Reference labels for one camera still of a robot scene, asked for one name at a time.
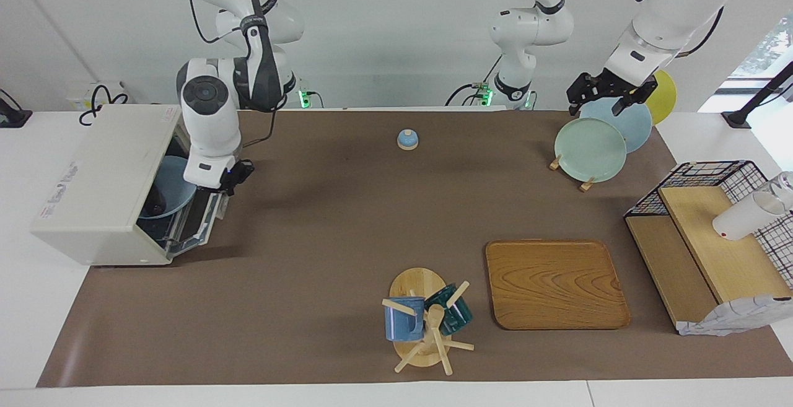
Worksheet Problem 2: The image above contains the cream toaster oven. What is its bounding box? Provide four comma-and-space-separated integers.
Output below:
31, 103, 230, 266

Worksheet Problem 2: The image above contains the light blue racked plate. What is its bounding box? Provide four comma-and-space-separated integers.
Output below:
580, 96, 653, 154

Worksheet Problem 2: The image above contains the yellow plate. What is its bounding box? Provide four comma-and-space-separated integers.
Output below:
644, 69, 678, 126

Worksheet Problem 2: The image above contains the pale green plate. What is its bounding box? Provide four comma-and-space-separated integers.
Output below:
554, 117, 628, 183

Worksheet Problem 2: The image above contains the wooden plate rack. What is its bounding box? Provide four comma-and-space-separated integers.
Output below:
549, 154, 597, 193

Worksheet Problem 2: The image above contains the black clamp stand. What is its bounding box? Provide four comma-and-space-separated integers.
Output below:
722, 60, 793, 129

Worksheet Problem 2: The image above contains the brown table mat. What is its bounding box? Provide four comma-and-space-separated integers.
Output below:
36, 110, 793, 388

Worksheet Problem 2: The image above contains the wooden shelf box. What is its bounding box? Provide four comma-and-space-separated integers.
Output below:
624, 185, 793, 332

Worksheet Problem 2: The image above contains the white cup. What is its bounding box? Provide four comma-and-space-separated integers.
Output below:
712, 191, 787, 242

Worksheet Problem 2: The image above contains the white power strip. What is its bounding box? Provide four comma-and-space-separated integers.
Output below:
67, 82, 128, 110

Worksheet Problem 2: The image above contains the clear glass cup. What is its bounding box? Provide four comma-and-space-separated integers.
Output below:
765, 172, 793, 212

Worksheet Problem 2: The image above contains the wooden serving tray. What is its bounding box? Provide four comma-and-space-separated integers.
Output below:
485, 239, 631, 331

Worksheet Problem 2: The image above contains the wooden mug tree stand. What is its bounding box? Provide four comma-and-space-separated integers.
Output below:
381, 267, 475, 375

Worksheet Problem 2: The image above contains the blue ceramic mug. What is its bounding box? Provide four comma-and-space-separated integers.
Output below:
384, 297, 426, 342

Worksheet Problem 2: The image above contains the white patterned cloth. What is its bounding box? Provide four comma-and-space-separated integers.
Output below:
677, 294, 793, 337

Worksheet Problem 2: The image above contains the dark green ceramic mug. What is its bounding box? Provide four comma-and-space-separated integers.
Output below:
424, 283, 473, 336

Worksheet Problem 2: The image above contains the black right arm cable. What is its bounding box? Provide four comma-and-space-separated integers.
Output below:
188, 0, 287, 149

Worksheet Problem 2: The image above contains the black wire basket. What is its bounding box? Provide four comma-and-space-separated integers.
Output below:
624, 160, 793, 290

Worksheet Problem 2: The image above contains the black left base cable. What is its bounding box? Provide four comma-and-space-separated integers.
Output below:
446, 54, 504, 107

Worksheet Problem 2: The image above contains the black coiled cable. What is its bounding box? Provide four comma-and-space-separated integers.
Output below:
79, 85, 129, 126

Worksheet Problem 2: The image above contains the black desk mount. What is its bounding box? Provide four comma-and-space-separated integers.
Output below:
0, 89, 33, 129

